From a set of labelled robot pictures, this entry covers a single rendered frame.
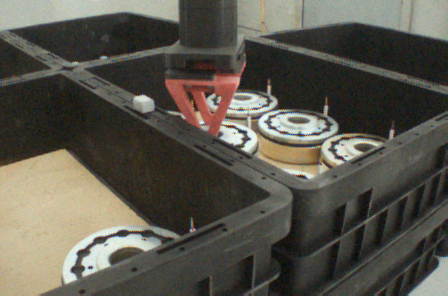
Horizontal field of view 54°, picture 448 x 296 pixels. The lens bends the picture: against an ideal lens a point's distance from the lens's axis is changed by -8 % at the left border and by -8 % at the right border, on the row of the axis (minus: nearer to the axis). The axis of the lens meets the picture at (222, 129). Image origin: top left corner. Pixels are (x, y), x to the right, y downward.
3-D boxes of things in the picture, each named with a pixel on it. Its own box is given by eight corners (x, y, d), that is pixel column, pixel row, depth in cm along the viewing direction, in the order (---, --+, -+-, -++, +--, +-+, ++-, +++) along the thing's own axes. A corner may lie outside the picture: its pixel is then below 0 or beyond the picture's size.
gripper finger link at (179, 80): (167, 153, 46) (163, 58, 42) (182, 126, 52) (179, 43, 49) (237, 156, 45) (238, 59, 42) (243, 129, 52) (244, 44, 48)
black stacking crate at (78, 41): (241, 105, 80) (242, 39, 76) (78, 152, 63) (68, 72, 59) (129, 61, 109) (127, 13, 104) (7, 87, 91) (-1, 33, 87)
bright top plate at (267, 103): (292, 105, 67) (292, 101, 66) (239, 123, 60) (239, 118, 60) (243, 89, 74) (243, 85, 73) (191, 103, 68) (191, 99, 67)
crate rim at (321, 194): (480, 121, 48) (485, 101, 47) (303, 227, 30) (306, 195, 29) (244, 50, 76) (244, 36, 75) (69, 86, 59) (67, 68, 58)
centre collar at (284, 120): (325, 125, 59) (326, 120, 58) (300, 134, 56) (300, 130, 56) (297, 114, 62) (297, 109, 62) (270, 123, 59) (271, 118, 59)
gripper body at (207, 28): (164, 73, 42) (161, -9, 40) (186, 49, 52) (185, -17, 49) (235, 74, 42) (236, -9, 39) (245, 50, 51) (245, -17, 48)
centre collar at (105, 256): (173, 271, 33) (173, 264, 33) (110, 293, 30) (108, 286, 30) (145, 237, 37) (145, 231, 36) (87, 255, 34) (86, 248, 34)
